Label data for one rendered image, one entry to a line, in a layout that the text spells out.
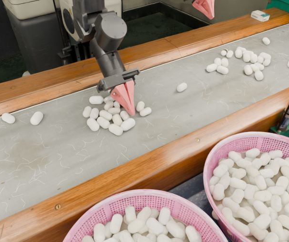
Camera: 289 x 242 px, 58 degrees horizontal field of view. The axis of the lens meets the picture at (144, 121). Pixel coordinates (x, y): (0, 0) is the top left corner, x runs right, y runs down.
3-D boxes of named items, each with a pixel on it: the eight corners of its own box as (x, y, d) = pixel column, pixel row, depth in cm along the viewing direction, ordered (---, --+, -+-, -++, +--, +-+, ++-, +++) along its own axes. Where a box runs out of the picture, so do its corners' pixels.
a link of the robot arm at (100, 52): (105, 40, 68) (85, 44, 66) (113, 25, 62) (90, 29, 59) (116, 63, 68) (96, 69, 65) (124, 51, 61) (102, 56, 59)
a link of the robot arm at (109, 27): (102, 16, 68) (72, 23, 64) (114, -15, 58) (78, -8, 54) (123, 56, 68) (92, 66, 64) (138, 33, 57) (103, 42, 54)
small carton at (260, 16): (250, 16, 105) (251, 11, 103) (256, 15, 106) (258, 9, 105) (262, 21, 101) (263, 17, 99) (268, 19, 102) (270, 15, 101)
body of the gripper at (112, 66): (141, 73, 62) (129, 46, 63) (102, 86, 59) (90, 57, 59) (134, 83, 68) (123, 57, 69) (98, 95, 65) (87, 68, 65)
